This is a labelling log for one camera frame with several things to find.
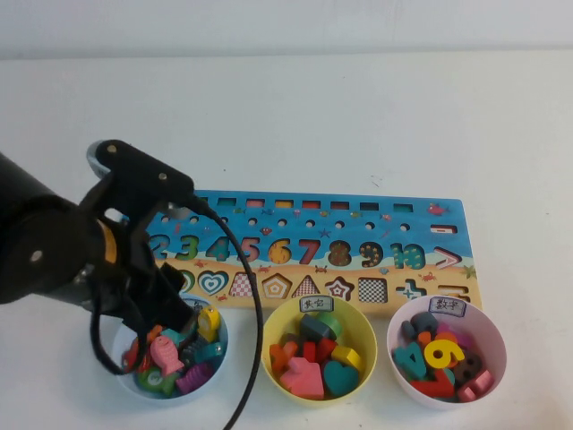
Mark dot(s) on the teal heart block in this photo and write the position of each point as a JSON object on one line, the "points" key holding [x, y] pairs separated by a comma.
{"points": [[341, 377]]}

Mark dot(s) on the teal number four piece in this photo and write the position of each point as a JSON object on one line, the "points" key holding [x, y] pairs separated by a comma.
{"points": [[409, 362]]}

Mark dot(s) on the paper label on yellow bowl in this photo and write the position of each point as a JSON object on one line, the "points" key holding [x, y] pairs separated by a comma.
{"points": [[315, 304]]}

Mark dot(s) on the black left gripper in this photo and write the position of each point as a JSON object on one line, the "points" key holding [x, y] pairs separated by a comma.
{"points": [[116, 269]]}

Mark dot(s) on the red number seven piece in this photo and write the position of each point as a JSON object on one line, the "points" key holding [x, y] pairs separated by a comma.
{"points": [[434, 386]]}

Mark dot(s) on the dark grey pentagon block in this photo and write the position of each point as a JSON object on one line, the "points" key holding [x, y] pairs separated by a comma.
{"points": [[315, 330]]}

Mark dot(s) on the yellow wooden block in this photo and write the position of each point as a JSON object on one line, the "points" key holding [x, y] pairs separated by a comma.
{"points": [[347, 357]]}

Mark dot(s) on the dark teal wooden fish piece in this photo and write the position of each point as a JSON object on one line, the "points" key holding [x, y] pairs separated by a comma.
{"points": [[209, 351]]}

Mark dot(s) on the orange number piece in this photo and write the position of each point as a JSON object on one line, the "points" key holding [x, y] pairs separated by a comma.
{"points": [[423, 339]]}

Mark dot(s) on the brown number eight piece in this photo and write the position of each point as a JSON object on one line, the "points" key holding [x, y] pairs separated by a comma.
{"points": [[470, 365]]}

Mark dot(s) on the purple wooden fish piece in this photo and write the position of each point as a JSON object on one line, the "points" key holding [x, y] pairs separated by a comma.
{"points": [[194, 380]]}

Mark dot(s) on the magenta number piece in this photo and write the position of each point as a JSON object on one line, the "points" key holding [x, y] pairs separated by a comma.
{"points": [[452, 336]]}

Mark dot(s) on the yellow number six piece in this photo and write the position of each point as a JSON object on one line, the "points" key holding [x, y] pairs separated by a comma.
{"points": [[441, 353]]}

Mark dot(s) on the colourful wooden number puzzle board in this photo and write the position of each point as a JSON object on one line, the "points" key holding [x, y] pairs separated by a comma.
{"points": [[358, 233]]}

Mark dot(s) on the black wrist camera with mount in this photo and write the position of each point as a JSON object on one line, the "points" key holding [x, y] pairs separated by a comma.
{"points": [[143, 172]]}

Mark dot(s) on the pink cross block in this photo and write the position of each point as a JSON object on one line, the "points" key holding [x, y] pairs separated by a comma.
{"points": [[302, 377]]}

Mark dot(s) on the light blue plastic bowl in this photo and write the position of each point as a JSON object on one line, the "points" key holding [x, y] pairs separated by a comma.
{"points": [[215, 380]]}

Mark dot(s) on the pink plastic bowl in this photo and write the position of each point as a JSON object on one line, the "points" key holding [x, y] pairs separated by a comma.
{"points": [[400, 385]]}

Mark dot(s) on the yellow wooden fish piece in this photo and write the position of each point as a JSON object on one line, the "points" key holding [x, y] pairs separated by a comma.
{"points": [[208, 323]]}

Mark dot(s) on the paper label on blue bowl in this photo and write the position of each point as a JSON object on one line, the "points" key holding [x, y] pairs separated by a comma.
{"points": [[194, 302]]}

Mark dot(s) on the red triangle block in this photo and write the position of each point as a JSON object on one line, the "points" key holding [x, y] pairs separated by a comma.
{"points": [[326, 347]]}

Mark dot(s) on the paper label on pink bowl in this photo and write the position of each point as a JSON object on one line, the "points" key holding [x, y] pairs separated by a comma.
{"points": [[447, 306]]}

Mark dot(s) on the yellow plastic bowl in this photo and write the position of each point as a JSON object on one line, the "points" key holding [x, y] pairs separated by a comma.
{"points": [[273, 385]]}

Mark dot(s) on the pink sign piece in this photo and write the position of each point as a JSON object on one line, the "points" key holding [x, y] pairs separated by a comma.
{"points": [[476, 385]]}

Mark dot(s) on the green round block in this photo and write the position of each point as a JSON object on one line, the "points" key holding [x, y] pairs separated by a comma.
{"points": [[333, 320]]}

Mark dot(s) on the pink wooden fish piece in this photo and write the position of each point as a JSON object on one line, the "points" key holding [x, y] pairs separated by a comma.
{"points": [[165, 355]]}

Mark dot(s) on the grey number piece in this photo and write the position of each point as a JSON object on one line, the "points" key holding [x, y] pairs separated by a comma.
{"points": [[421, 322]]}

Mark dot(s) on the light teal wooden fish piece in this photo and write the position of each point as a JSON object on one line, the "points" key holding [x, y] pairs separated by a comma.
{"points": [[175, 336]]}

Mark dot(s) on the red wooden fish piece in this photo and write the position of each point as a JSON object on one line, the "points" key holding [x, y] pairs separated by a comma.
{"points": [[132, 355]]}

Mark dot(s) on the green wooden fish piece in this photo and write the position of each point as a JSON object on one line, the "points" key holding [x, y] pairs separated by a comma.
{"points": [[154, 381]]}

